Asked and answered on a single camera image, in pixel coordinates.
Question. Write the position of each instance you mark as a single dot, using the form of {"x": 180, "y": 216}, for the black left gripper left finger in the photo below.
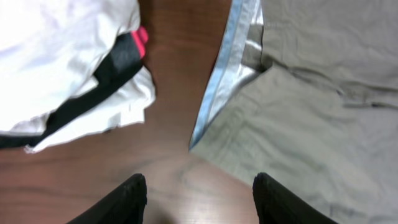
{"x": 124, "y": 205}

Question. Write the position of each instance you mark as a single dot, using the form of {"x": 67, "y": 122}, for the white garment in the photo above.
{"x": 50, "y": 49}
{"x": 123, "y": 108}

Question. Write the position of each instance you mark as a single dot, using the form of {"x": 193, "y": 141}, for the black garment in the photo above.
{"x": 119, "y": 66}

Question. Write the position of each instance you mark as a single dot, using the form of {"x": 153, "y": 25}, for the white bottom garment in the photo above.
{"x": 123, "y": 108}

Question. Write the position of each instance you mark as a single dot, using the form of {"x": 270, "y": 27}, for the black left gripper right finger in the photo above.
{"x": 275, "y": 204}

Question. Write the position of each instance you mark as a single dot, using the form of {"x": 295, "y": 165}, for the red garment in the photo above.
{"x": 140, "y": 37}

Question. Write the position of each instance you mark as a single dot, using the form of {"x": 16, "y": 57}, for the khaki grey shorts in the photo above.
{"x": 306, "y": 91}

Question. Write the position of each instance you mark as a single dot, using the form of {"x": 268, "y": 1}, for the white top garment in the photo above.
{"x": 50, "y": 49}

